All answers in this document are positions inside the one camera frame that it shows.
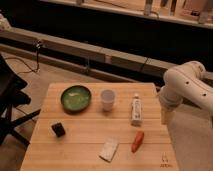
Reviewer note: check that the black eraser block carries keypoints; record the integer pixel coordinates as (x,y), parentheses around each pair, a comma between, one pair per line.
(58,129)

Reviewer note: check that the black office chair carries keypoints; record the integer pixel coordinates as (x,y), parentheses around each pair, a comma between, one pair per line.
(11,95)

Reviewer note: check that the orange carrot toy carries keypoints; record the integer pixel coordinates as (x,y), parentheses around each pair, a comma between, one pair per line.
(137,141)

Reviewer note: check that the white sponge block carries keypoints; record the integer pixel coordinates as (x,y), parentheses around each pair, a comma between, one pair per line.
(109,149)

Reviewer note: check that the translucent plastic cup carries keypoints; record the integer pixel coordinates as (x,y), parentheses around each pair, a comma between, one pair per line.
(107,99)

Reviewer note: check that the cream stick end effector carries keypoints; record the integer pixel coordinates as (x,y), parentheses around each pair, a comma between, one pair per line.
(166,116)

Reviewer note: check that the white tube with label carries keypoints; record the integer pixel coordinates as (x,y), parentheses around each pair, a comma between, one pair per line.
(136,116)

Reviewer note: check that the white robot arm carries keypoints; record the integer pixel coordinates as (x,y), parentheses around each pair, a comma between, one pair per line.
(184,81)

